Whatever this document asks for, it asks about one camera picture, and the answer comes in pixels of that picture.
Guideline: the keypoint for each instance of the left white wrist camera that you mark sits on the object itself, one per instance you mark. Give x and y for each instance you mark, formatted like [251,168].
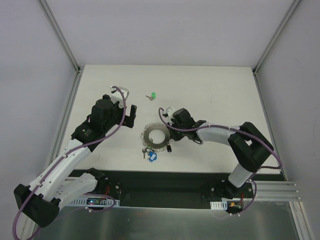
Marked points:
[120,95]

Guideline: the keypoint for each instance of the blue tag with label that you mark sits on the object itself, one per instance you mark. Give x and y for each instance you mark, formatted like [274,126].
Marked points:
[152,156]

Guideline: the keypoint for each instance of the left white cable duct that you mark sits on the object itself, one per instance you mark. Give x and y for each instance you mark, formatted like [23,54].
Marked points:
[86,201]

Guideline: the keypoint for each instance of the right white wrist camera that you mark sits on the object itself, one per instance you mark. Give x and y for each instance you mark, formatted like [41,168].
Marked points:
[167,115]

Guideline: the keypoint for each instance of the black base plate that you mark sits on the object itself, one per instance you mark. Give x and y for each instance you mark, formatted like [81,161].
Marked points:
[177,190]

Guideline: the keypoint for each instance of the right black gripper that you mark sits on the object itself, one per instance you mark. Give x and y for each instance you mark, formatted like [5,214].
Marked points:
[173,133]

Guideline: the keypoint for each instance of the key with green tag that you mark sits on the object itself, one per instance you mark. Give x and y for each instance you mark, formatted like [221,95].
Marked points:
[152,96]

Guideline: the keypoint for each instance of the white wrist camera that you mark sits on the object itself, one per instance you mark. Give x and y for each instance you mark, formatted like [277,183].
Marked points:
[167,115]
[120,95]

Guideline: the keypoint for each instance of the key with black tag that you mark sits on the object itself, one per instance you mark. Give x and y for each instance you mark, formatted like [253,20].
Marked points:
[169,148]

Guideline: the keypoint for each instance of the right white cable duct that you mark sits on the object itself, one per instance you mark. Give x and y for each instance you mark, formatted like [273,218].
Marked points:
[218,205]

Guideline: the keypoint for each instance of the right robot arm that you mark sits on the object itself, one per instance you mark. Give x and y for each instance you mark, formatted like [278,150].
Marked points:
[248,144]

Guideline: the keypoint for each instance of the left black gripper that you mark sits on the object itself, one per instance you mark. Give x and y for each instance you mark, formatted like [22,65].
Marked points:
[127,120]

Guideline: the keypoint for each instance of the white cable duct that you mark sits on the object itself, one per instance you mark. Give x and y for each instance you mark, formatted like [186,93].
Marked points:
[218,205]
[86,201]

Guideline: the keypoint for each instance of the blue tag key bunch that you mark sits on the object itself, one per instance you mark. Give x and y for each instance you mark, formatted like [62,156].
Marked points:
[145,151]

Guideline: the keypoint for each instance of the metal key organizer ring disc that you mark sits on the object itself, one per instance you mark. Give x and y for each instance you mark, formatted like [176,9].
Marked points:
[155,136]

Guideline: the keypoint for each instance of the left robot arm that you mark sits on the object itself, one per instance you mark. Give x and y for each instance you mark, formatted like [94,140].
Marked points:
[43,198]

